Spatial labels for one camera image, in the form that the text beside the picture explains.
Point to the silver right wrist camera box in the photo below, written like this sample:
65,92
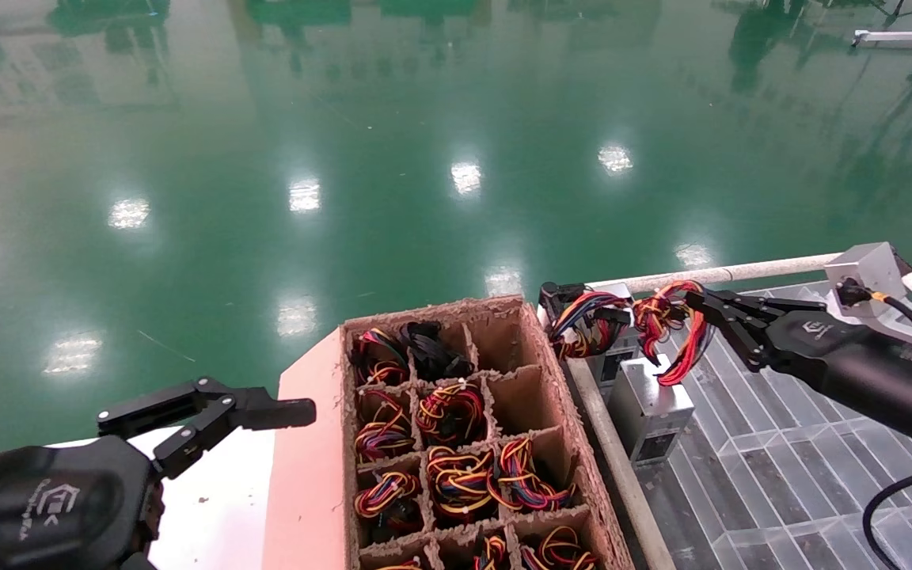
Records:
868,269

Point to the long white frame pipe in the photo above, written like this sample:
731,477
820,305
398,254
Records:
741,273

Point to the clear plastic divider tray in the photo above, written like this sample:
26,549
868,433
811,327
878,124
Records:
780,475

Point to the brown cardboard divider box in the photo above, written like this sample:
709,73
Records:
424,312

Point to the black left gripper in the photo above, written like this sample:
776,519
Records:
44,507

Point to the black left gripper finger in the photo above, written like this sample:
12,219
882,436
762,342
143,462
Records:
282,413

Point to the white metal base frame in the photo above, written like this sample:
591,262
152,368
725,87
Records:
891,36

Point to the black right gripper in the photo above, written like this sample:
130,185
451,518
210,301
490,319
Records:
883,384

